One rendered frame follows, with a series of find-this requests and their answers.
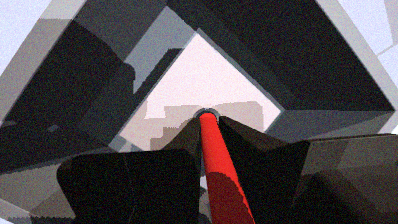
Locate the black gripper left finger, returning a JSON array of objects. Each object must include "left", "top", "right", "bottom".
[{"left": 56, "top": 117, "right": 201, "bottom": 224}]

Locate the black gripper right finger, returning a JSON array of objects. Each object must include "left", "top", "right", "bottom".
[{"left": 219, "top": 116, "right": 398, "bottom": 224}]

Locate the red peg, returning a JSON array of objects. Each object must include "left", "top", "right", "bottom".
[{"left": 199, "top": 113, "right": 255, "bottom": 224}]

